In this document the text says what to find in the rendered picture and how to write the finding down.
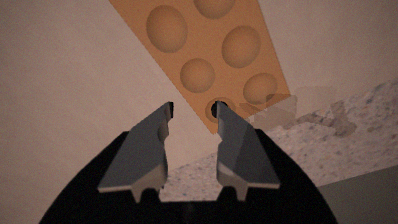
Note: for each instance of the orange counting tray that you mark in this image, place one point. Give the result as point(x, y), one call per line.
point(210, 50)

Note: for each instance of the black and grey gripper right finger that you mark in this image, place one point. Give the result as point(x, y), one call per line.
point(263, 174)

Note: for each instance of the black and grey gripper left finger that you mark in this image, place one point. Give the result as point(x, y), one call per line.
point(116, 177)

